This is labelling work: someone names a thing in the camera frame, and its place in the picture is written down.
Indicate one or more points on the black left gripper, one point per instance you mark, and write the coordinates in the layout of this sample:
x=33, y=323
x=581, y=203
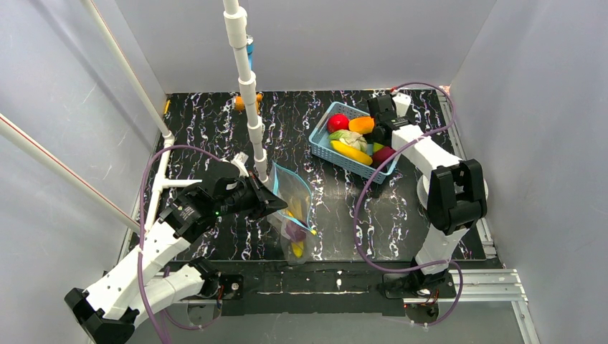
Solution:
x=256, y=198

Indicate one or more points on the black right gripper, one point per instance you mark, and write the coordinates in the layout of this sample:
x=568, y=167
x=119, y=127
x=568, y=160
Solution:
x=380, y=131

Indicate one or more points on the clear zip top bag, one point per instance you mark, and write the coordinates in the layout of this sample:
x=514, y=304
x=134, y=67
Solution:
x=284, y=184

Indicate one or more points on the yellow toy banana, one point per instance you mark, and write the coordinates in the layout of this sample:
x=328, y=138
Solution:
x=352, y=153
x=294, y=211

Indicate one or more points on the yellow toy banana front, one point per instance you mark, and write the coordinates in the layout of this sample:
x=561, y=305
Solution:
x=294, y=211

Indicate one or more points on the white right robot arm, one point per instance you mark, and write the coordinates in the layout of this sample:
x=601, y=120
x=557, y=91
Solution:
x=451, y=190

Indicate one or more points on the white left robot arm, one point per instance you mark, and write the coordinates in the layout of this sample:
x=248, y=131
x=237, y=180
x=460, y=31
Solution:
x=111, y=309

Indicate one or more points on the orange toy mango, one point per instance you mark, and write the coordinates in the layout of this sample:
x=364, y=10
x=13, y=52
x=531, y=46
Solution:
x=362, y=125

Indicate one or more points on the green toy pear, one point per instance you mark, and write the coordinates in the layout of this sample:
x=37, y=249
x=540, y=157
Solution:
x=377, y=147

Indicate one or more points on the green white toy cabbage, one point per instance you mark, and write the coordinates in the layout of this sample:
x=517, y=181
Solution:
x=352, y=139

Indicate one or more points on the red toy apple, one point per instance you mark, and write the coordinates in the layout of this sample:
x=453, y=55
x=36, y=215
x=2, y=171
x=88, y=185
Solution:
x=337, y=122

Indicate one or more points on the light blue plastic basket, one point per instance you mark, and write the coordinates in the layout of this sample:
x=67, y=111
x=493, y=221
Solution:
x=320, y=144

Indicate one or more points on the blue clip on pipe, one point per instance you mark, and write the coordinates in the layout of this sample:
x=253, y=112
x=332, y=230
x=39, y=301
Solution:
x=250, y=50

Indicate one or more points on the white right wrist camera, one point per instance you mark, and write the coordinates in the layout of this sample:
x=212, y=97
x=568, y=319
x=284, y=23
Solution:
x=402, y=103

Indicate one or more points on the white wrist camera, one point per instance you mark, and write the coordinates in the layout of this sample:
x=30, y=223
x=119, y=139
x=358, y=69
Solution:
x=402, y=103
x=240, y=162

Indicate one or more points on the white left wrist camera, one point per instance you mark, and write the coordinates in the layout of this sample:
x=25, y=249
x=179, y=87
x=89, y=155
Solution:
x=240, y=162

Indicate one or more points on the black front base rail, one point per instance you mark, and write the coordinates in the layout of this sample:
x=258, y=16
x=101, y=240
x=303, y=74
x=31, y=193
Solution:
x=310, y=288

